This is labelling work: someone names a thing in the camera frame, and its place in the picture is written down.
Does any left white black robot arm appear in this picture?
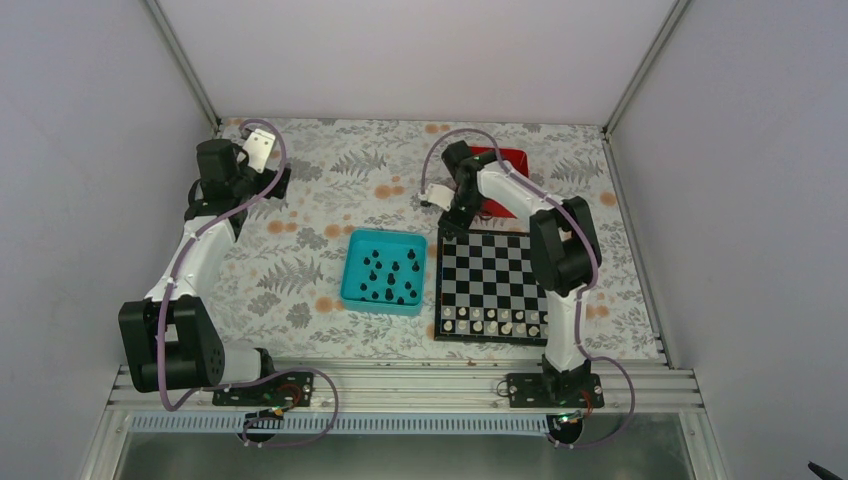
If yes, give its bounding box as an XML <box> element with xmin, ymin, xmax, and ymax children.
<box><xmin>118</xmin><ymin>129</ymin><xmax>291</xmax><ymax>405</ymax></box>

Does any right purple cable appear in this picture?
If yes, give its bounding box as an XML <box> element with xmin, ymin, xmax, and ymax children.
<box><xmin>419</xmin><ymin>128</ymin><xmax>637</xmax><ymax>450</ymax></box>

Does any aluminium rail frame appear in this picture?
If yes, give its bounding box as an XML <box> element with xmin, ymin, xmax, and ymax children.
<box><xmin>83</xmin><ymin>359</ymin><xmax>726</xmax><ymax>479</ymax></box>

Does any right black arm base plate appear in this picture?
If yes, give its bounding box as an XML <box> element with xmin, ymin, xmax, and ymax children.
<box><xmin>505</xmin><ymin>373</ymin><xmax>605</xmax><ymax>409</ymax></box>

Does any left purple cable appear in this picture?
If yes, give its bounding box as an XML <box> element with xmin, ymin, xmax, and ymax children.
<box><xmin>154</xmin><ymin>119</ymin><xmax>340</xmax><ymax>450</ymax></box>

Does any floral patterned table mat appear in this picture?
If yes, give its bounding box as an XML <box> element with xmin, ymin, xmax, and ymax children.
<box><xmin>205</xmin><ymin>119</ymin><xmax>659</xmax><ymax>362</ymax></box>

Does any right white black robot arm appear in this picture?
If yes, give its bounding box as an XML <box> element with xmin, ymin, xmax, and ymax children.
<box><xmin>438</xmin><ymin>141</ymin><xmax>601</xmax><ymax>407</ymax></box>

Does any purple cable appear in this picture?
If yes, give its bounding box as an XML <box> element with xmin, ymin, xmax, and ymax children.
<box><xmin>154</xmin><ymin>119</ymin><xmax>340</xmax><ymax>450</ymax></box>
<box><xmin>419</xmin><ymin>128</ymin><xmax>637</xmax><ymax>450</ymax></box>

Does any aluminium corner frame post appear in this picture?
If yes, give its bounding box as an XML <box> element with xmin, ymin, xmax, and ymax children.
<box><xmin>141</xmin><ymin>0</ymin><xmax>221</xmax><ymax>134</ymax></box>

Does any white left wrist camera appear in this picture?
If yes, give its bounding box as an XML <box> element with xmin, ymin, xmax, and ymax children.
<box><xmin>242</xmin><ymin>129</ymin><xmax>276</xmax><ymax>173</ymax></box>

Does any white chess pieces row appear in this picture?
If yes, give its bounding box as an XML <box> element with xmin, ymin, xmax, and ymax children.
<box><xmin>436</xmin><ymin>306</ymin><xmax>548</xmax><ymax>340</ymax></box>

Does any black white chess board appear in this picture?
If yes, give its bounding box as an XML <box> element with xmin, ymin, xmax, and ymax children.
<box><xmin>434</xmin><ymin>230</ymin><xmax>548</xmax><ymax>347</ymax></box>

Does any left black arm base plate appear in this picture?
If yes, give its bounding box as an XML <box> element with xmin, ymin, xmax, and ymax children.
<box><xmin>212</xmin><ymin>372</ymin><xmax>314</xmax><ymax>408</ymax></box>

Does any teal plastic tray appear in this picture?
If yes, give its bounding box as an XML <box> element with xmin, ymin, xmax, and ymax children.
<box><xmin>340</xmin><ymin>229</ymin><xmax>428</xmax><ymax>316</ymax></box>

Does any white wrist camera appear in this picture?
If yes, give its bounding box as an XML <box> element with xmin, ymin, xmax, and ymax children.
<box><xmin>242</xmin><ymin>129</ymin><xmax>276</xmax><ymax>173</ymax></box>
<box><xmin>419</xmin><ymin>183</ymin><xmax>455</xmax><ymax>211</ymax></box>

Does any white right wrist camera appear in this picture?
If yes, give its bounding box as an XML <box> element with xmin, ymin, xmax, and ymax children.
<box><xmin>419</xmin><ymin>183</ymin><xmax>455</xmax><ymax>211</ymax></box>

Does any right aluminium corner post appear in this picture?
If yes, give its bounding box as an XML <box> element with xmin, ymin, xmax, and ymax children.
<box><xmin>603</xmin><ymin>0</ymin><xmax>692</xmax><ymax>140</ymax></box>

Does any red plastic tray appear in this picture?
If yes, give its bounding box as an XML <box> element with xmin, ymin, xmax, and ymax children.
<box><xmin>470</xmin><ymin>146</ymin><xmax>534</xmax><ymax>222</ymax></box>

